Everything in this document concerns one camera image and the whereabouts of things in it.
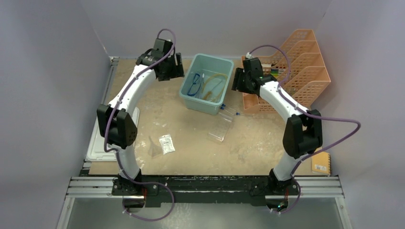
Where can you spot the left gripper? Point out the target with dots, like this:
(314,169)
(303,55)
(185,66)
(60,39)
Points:
(177,72)

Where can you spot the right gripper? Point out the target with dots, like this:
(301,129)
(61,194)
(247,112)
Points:
(240,73)

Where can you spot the blue safety glasses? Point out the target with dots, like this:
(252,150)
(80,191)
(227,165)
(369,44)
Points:
(197,82)

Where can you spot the blue capped test tube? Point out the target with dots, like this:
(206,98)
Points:
(229,110)

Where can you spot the teal plastic bin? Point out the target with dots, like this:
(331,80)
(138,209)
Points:
(208,65)

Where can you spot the amber rubber tubing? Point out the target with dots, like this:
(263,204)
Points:
(209,96)

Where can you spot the white plastic bin lid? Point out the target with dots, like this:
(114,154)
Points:
(98,142)

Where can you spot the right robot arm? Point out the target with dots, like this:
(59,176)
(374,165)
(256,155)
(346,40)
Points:
(303,129)

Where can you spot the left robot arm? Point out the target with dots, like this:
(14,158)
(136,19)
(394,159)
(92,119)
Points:
(142,77)

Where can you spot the markers in organizer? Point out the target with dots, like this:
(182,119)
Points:
(276,72)

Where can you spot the clear acrylic tube rack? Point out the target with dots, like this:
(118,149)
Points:
(223,122)

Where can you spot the small white packet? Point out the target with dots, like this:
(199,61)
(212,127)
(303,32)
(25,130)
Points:
(166,144)

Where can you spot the clear plastic funnel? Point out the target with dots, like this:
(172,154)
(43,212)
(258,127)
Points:
(154,150)

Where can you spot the yellow spiral notebook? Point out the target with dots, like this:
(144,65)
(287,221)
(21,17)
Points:
(321,164)

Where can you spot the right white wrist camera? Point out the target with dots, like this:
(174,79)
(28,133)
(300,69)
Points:
(249,55)

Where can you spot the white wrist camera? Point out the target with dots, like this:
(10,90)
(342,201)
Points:
(249,55)
(162,45)

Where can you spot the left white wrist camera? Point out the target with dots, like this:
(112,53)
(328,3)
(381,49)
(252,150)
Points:
(162,45)

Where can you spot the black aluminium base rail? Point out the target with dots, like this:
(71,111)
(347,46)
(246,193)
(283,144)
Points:
(164,189)

